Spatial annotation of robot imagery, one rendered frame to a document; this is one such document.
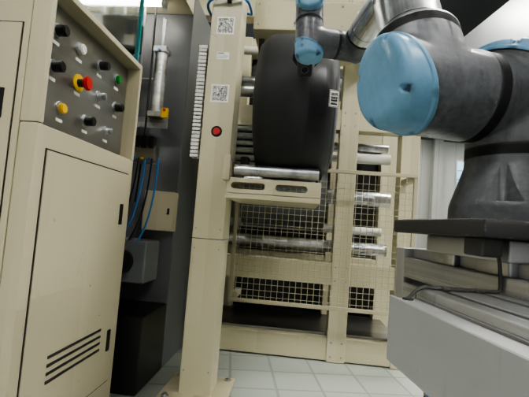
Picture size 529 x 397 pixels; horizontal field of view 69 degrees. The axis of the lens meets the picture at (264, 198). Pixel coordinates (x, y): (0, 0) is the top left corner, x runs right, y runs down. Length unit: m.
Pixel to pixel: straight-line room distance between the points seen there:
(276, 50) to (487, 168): 1.07
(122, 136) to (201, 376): 0.98
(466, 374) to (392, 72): 0.32
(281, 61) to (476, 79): 1.01
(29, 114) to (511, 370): 1.05
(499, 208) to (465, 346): 0.24
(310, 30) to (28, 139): 0.75
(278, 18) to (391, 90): 1.61
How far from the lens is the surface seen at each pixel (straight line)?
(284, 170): 1.48
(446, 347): 0.36
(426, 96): 0.48
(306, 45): 1.07
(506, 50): 0.60
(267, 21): 2.06
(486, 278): 0.52
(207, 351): 1.65
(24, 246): 1.08
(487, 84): 0.53
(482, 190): 0.55
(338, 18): 2.06
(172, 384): 1.81
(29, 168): 1.08
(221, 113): 1.64
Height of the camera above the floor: 0.69
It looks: 4 degrees up
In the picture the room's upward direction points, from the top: 4 degrees clockwise
